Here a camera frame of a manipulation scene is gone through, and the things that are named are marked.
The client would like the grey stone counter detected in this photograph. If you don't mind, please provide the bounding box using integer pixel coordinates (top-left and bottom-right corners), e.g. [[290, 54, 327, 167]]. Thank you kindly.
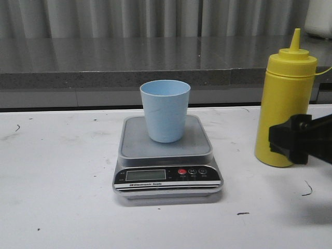
[[0, 35, 332, 109]]

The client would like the white appliance on counter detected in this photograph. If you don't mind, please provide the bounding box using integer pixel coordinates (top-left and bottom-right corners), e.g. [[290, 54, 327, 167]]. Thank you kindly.
[[305, 0, 331, 39]]

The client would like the light blue plastic cup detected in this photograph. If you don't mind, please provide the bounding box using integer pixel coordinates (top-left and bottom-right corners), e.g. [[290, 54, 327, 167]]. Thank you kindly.
[[140, 79, 191, 143]]

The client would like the yellow squeeze bottle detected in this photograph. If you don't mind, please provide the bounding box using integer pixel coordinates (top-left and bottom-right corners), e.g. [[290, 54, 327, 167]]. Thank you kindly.
[[255, 28, 317, 168]]

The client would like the silver electronic kitchen scale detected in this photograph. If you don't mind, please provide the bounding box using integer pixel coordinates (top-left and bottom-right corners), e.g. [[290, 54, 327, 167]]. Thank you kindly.
[[113, 115, 224, 199]]

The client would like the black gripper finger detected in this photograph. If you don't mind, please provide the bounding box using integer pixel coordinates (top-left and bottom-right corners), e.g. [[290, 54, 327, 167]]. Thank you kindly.
[[268, 114, 331, 164]]

